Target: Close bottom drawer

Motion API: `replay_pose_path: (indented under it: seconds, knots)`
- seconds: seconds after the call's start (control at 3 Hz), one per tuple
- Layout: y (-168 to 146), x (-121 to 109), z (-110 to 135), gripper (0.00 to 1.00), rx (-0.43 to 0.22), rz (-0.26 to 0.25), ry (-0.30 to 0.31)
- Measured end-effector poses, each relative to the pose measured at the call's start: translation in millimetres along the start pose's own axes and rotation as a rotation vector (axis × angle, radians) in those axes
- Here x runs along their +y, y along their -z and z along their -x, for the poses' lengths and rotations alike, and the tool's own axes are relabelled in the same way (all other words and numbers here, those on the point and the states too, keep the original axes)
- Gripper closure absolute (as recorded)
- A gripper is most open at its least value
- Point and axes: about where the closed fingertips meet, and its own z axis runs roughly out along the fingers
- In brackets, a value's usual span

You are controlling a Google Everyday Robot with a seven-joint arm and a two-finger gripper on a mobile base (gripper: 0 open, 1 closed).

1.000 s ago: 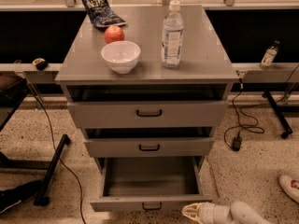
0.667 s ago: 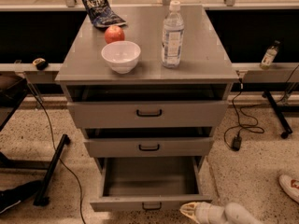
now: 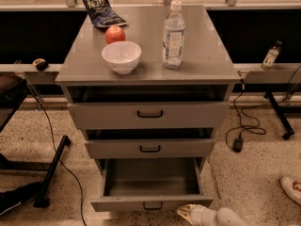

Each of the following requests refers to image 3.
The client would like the black floor cable left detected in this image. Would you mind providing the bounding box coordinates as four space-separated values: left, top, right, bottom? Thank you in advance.
27 82 88 226

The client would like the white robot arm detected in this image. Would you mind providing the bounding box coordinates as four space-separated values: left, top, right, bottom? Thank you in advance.
177 204 250 226

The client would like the clear plastic water bottle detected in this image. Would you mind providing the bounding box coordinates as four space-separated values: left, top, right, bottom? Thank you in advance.
163 1 185 69

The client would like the black stand leg left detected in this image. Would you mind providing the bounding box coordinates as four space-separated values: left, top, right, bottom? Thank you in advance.
34 136 71 208

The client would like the grey drawer cabinet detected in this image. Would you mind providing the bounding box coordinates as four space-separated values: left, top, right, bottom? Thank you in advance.
55 4 242 174

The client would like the white bowl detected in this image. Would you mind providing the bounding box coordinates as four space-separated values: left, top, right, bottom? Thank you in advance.
102 41 142 74

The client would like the grey bottom drawer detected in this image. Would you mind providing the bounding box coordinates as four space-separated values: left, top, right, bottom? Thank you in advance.
91 157 214 212

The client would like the small green-label bottle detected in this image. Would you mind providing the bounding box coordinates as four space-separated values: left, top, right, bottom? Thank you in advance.
261 40 282 71

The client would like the black wheeled stand right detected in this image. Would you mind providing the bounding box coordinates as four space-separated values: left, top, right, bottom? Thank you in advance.
263 83 301 140

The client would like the black tape measure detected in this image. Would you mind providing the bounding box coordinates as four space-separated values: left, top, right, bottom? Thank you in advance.
32 58 49 71

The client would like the dark blue chip bag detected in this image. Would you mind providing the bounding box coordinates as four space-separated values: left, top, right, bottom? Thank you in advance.
82 0 127 28

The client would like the white red sneaker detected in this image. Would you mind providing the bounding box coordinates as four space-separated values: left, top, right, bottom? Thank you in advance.
280 176 301 205

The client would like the black shoe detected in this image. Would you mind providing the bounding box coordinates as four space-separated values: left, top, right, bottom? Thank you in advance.
0 182 41 216

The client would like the grey top drawer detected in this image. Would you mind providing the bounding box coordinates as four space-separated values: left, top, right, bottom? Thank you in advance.
67 87 231 130

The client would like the grey middle drawer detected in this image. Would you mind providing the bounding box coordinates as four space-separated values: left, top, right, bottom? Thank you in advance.
85 128 214 159

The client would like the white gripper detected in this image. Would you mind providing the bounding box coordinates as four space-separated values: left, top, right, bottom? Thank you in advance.
177 204 218 226

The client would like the red apple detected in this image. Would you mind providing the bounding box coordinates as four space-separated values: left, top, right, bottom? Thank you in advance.
104 25 125 44

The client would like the grey drawer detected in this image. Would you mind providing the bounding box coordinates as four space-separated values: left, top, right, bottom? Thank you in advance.
91 157 214 212
67 87 231 130
85 128 214 159

